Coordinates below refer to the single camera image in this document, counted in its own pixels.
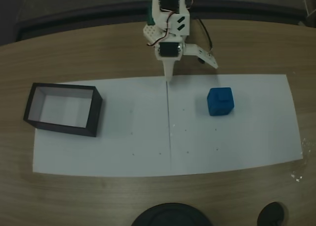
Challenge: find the black camera cable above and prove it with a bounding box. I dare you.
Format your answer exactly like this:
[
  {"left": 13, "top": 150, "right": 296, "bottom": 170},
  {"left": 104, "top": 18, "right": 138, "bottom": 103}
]
[{"left": 196, "top": 18, "right": 215, "bottom": 56}]

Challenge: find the dark open box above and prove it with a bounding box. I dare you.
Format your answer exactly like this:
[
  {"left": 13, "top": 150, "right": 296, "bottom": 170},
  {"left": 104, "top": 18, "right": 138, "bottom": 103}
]
[{"left": 23, "top": 82, "right": 103, "bottom": 138}]

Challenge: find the black round stand base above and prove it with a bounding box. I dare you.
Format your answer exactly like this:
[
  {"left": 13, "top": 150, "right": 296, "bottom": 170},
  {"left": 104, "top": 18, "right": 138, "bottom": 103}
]
[{"left": 130, "top": 202, "right": 211, "bottom": 226}]

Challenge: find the green table clamp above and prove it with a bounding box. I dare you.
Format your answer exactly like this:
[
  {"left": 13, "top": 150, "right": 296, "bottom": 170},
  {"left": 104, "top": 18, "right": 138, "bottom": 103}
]
[{"left": 147, "top": 7, "right": 155, "bottom": 26}]

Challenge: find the grey metal frame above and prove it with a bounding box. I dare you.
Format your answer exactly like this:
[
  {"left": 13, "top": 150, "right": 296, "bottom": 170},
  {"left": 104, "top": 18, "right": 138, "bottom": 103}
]
[{"left": 303, "top": 0, "right": 316, "bottom": 28}]

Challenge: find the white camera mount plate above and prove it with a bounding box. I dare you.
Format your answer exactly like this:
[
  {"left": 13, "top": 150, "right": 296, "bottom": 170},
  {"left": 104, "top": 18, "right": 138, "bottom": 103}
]
[{"left": 182, "top": 43, "right": 219, "bottom": 69}]

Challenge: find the blue cube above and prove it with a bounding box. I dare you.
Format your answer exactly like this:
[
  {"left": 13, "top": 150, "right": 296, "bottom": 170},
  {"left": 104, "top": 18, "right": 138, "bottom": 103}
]
[{"left": 206, "top": 87, "right": 235, "bottom": 117}]

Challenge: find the dark round disc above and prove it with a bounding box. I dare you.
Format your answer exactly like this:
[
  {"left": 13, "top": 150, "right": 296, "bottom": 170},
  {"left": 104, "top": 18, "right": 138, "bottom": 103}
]
[{"left": 256, "top": 201, "right": 289, "bottom": 226}]

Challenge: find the white paper sheet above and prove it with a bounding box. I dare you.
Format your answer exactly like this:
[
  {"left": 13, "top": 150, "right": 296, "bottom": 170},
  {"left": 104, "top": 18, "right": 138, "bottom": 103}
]
[
  {"left": 166, "top": 74, "right": 304, "bottom": 176},
  {"left": 33, "top": 77, "right": 171, "bottom": 178}
]

